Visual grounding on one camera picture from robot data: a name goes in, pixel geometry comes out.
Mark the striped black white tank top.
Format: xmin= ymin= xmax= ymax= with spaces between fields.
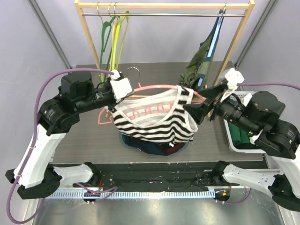
xmin=111 ymin=86 xmax=198 ymax=146

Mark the navy maroon tank top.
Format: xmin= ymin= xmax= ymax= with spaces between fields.
xmin=120 ymin=135 xmax=190 ymax=156

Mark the pink hanger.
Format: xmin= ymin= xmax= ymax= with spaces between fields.
xmin=97 ymin=67 xmax=207 ymax=126

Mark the neon yellow hanger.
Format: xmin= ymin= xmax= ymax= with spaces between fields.
xmin=115 ymin=10 xmax=129 ymax=70

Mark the orange yellow hanger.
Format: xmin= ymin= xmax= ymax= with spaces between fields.
xmin=109 ymin=19 xmax=121 ymax=71

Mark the green velvet hanger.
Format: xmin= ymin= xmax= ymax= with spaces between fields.
xmin=99 ymin=15 xmax=119 ymax=83

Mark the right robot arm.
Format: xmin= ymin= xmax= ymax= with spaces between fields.
xmin=183 ymin=84 xmax=300 ymax=211

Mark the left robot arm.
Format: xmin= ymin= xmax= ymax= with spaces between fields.
xmin=5 ymin=68 xmax=117 ymax=200

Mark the olive green tank top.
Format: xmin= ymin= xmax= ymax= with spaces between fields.
xmin=179 ymin=37 xmax=213 ymax=90

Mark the light blue hanger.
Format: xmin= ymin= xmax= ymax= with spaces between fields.
xmin=192 ymin=9 xmax=226 ymax=90

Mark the folded white garment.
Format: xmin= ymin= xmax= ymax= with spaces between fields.
xmin=241 ymin=93 xmax=253 ymax=107

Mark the folded green garment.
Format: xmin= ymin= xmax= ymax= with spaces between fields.
xmin=228 ymin=123 xmax=257 ymax=149

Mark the white plastic basket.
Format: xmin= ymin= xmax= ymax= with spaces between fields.
xmin=223 ymin=91 xmax=265 ymax=154

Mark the blue plastic tub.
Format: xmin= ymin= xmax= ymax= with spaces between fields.
xmin=118 ymin=132 xmax=191 ymax=153

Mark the wooden clothes rack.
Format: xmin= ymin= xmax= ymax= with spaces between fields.
xmin=74 ymin=0 xmax=255 ymax=85

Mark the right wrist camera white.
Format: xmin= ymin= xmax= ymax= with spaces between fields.
xmin=219 ymin=67 xmax=245 ymax=102

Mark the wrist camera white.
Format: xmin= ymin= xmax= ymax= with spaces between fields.
xmin=219 ymin=67 xmax=245 ymax=102
xmin=110 ymin=69 xmax=134 ymax=103

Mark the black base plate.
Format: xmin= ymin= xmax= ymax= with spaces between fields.
xmin=83 ymin=162 xmax=229 ymax=192

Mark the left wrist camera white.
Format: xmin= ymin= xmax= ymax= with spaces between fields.
xmin=110 ymin=69 xmax=134 ymax=103

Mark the white slotted cable duct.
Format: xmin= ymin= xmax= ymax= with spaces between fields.
xmin=47 ymin=189 xmax=215 ymax=200

